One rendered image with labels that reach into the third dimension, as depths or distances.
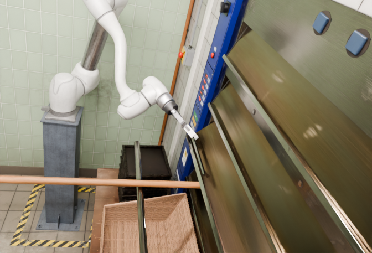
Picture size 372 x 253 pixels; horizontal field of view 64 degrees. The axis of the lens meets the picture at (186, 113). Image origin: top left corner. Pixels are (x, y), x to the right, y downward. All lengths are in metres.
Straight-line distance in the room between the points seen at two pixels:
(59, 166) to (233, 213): 1.38
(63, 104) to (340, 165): 1.56
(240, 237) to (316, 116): 0.53
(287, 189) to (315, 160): 0.19
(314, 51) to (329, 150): 0.28
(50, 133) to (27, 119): 0.66
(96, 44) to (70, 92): 0.33
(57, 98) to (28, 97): 0.67
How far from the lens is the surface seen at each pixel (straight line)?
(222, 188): 1.29
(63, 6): 2.23
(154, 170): 1.86
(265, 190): 1.05
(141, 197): 1.33
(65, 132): 2.03
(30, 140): 2.83
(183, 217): 1.81
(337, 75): 0.83
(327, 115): 0.86
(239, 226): 1.18
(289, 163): 0.95
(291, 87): 0.99
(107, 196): 2.11
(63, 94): 1.91
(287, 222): 0.97
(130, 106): 1.59
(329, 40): 0.88
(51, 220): 2.68
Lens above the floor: 2.17
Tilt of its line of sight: 31 degrees down
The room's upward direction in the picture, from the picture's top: 15 degrees clockwise
